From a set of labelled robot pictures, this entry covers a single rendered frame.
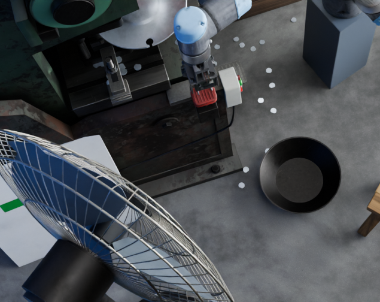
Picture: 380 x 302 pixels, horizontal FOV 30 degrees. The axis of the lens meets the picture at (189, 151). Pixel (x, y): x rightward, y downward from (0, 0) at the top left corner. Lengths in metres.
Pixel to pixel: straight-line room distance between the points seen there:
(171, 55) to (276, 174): 0.74
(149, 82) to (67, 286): 0.98
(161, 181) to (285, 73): 0.66
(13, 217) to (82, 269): 1.24
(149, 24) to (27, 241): 0.96
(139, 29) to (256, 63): 0.89
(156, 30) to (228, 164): 0.78
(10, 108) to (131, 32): 0.42
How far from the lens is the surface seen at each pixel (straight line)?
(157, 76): 2.13
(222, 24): 1.67
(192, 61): 1.73
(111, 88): 2.08
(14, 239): 2.62
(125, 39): 2.12
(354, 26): 2.52
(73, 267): 1.28
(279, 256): 2.65
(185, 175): 2.72
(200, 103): 2.02
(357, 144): 2.79
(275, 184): 2.72
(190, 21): 1.63
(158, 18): 2.14
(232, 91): 2.20
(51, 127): 2.13
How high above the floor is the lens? 2.59
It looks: 68 degrees down
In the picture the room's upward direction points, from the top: 17 degrees counter-clockwise
